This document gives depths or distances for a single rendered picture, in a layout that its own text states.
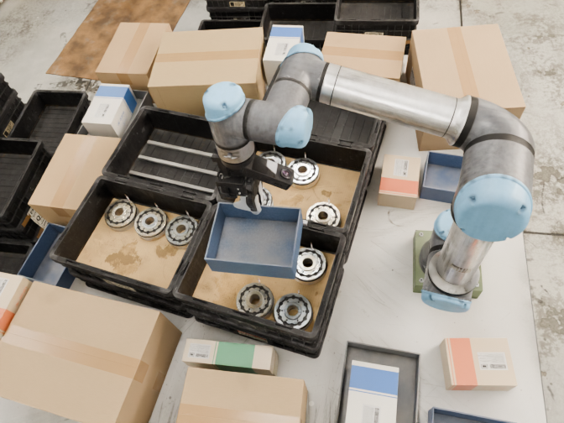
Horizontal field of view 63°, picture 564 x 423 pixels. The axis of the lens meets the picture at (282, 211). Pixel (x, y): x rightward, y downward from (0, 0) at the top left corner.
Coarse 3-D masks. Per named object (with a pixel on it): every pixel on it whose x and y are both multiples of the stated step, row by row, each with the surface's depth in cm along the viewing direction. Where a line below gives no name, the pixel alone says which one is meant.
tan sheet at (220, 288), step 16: (208, 272) 134; (208, 288) 131; (224, 288) 131; (240, 288) 130; (272, 288) 129; (288, 288) 129; (304, 288) 128; (320, 288) 128; (224, 304) 128; (320, 304) 125; (272, 320) 124
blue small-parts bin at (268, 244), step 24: (216, 216) 107; (240, 216) 113; (264, 216) 111; (288, 216) 110; (216, 240) 109; (240, 240) 111; (264, 240) 110; (288, 240) 109; (216, 264) 104; (240, 264) 102; (264, 264) 100; (288, 264) 106
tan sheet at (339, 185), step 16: (288, 160) 151; (320, 176) 147; (336, 176) 146; (352, 176) 145; (272, 192) 146; (288, 192) 145; (304, 192) 144; (320, 192) 144; (336, 192) 143; (352, 192) 142; (304, 208) 141
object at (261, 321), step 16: (208, 224) 131; (192, 256) 126; (336, 256) 121; (336, 272) 119; (176, 288) 121; (192, 304) 121; (208, 304) 118; (256, 320) 115; (320, 320) 113; (304, 336) 111
